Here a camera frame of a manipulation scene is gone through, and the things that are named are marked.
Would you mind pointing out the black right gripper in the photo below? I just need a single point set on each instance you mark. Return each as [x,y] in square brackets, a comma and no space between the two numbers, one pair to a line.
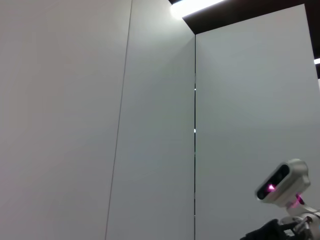
[267,232]

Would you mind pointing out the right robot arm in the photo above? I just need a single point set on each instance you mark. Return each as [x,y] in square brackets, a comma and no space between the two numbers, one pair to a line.
[302,228]

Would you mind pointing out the ceiling light strip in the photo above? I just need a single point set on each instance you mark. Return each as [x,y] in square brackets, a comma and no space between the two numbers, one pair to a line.
[190,8]
[317,61]

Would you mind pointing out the white robot neck mount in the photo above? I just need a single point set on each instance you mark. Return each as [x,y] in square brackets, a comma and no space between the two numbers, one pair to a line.
[307,211]

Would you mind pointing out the silver robot head camera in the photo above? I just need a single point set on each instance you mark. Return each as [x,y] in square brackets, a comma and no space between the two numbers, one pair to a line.
[287,180]

